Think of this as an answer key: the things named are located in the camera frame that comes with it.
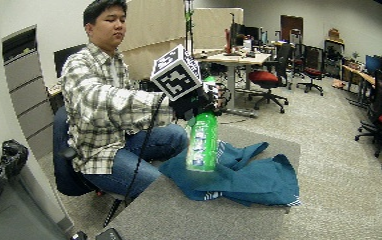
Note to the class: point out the black desk monitor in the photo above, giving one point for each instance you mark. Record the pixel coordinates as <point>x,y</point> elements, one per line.
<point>243,33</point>

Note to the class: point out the beige partition panel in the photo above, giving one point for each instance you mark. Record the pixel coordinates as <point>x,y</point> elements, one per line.
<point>151,30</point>
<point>214,26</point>

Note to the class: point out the small black device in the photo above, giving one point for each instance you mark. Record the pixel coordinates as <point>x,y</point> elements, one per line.
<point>78,236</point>

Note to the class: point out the grey filing cabinet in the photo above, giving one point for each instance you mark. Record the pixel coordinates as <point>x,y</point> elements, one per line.
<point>27,96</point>

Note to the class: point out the blue office chair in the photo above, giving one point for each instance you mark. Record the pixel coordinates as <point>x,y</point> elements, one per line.
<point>65,166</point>

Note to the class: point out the black mesh office chair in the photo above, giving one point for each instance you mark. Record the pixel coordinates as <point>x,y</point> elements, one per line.
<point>312,71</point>

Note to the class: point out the blue screen monitor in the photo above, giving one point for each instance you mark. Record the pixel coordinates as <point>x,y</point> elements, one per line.
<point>372,64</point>

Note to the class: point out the white marker cube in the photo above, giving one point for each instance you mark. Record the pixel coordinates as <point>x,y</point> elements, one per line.
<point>177,73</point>

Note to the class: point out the long wooden desk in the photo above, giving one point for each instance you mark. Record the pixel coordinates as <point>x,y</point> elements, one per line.
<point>370,78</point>

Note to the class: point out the the person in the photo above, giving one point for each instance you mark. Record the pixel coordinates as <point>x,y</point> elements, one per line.
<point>97,100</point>

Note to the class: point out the black flat device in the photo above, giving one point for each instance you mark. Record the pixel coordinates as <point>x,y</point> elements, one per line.
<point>109,235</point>

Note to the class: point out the cardboard box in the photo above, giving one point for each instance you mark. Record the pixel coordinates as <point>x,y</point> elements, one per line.
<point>334,34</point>

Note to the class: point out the black storage cabinet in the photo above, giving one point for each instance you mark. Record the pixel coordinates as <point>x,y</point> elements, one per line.
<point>332,58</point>

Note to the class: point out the teal cloth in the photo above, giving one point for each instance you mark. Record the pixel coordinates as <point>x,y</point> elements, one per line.
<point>243,176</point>

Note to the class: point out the green plastic bottle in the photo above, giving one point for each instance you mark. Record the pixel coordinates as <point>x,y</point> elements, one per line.
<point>202,143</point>

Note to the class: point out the black bag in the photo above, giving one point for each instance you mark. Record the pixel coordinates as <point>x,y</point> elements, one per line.
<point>10,156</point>

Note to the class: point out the black tripod pole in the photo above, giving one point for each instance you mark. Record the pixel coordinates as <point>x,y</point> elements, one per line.
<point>188,23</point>

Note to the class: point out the red seat office chair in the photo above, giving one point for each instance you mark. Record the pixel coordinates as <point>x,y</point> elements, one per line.
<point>264,77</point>

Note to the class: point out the brown door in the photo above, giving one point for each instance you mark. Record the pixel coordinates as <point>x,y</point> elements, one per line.
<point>291,25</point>

